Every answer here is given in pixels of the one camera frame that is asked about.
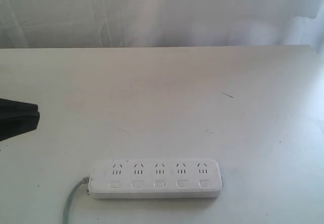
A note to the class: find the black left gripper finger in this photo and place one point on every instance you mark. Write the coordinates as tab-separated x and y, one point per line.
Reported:
12	109
13	124

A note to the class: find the white five-socket power strip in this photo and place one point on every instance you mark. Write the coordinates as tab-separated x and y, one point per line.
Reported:
155	179

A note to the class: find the white background curtain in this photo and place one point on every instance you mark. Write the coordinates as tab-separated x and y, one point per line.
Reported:
160	23

